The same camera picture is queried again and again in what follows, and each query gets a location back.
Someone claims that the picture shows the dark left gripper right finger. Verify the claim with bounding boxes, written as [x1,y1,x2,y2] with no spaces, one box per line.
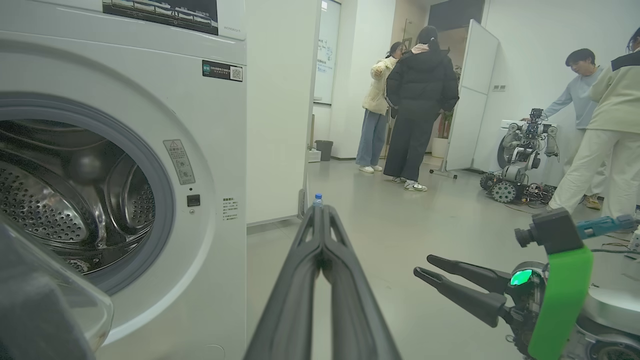
[321,205,403,360]

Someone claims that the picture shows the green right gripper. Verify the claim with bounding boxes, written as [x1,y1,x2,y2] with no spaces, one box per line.
[414,245,595,360]

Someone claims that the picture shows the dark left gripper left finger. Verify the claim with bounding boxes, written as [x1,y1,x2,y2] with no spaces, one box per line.
[243,204,327,360]

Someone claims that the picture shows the washing machine glass door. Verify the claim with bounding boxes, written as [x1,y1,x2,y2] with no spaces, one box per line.
[0,212,115,360]

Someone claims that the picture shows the white front-load washing machine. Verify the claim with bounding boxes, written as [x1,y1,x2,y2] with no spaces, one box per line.
[0,0,248,360]

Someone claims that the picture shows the grey wheeled robot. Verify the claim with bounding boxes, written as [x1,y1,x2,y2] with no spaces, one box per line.
[480,108,560,206]

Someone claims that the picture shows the potted plant white pot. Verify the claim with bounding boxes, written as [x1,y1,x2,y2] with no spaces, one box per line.
[431,110,454,159]

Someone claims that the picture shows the white board on stand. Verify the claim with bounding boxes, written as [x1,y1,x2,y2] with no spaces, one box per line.
[431,19,500,179]

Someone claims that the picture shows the person in black coat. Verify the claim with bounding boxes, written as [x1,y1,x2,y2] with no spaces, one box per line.
[383,25,460,193]

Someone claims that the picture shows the white partition panel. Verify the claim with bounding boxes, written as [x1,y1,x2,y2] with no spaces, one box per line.
[246,0,322,226]

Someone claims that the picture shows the person in cream jacket jeans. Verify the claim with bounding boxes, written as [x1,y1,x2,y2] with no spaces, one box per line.
[356,41,407,174]

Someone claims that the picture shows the person in grey blue sweater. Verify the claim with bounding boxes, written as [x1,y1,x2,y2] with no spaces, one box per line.
[520,48,608,211]

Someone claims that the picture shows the person in cream outfit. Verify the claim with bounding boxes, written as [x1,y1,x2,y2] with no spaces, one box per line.
[547,27,640,218]

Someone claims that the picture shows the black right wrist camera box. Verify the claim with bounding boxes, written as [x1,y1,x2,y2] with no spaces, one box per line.
[515,209,586,255]

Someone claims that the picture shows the teal right camera cable connector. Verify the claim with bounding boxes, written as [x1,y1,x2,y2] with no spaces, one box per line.
[575,214,640,240]

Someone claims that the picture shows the wall whiteboard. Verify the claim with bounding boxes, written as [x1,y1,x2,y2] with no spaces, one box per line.
[314,0,342,105]

